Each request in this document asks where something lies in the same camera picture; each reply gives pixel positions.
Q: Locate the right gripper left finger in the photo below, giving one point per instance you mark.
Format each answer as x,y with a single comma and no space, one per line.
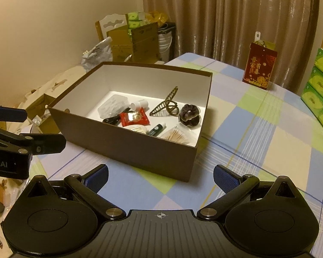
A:
86,187

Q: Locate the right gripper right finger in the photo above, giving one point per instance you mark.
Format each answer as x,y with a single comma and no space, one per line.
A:
236,189

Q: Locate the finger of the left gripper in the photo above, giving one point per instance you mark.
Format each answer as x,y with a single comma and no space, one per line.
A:
42,143
8,114

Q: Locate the white curved device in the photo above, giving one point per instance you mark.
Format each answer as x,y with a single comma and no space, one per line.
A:
137,128

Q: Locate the cotton swab bag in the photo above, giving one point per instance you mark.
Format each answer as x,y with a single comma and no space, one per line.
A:
180,135

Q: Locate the clear floss pick box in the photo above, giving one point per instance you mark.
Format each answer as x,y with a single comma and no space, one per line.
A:
115,105

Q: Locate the dark velvet scrunchie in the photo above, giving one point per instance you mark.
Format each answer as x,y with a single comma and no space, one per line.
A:
189,115

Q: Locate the red snack packet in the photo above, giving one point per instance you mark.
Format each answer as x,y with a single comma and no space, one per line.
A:
137,117

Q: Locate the green tube white cap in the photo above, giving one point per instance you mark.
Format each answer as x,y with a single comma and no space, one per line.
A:
157,130

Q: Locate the white pill bottle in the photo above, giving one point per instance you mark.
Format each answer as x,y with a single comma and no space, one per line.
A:
136,105

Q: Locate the bronze metal hair clip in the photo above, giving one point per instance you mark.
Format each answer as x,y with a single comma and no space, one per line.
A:
168,105

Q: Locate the checked tablecloth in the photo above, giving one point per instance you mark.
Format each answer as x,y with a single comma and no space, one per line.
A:
250,130

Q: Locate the brown cardboard box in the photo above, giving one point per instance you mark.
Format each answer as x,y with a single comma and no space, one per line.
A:
75,112

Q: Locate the crumpled plastic bag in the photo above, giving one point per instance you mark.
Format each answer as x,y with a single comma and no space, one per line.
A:
101,52

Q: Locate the red gift bag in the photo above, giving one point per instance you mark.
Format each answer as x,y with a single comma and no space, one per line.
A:
260,62

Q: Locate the green tissue box stack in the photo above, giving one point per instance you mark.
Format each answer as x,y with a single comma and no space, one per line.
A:
312,94

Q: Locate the brown paper bags pile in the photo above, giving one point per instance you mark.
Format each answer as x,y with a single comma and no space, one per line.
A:
141,37

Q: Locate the brown curtain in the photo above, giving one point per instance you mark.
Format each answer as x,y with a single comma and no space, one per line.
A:
224,29

